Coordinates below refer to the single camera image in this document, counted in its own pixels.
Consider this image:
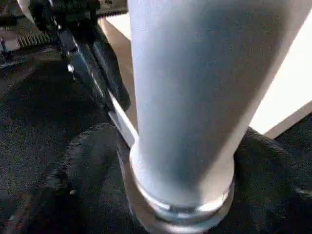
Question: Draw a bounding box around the white plastic table top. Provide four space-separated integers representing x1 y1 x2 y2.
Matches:
97 14 312 234

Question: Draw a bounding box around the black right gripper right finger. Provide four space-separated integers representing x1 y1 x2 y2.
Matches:
225 126 312 234

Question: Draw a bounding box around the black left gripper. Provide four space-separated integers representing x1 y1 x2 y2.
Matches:
0 0 132 116

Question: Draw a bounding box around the white plastic table leg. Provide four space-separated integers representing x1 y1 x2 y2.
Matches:
126 0 312 211

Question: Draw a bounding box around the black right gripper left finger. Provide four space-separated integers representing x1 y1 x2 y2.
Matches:
23 122 142 234

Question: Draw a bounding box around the black work mat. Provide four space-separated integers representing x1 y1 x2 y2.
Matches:
0 14 312 234

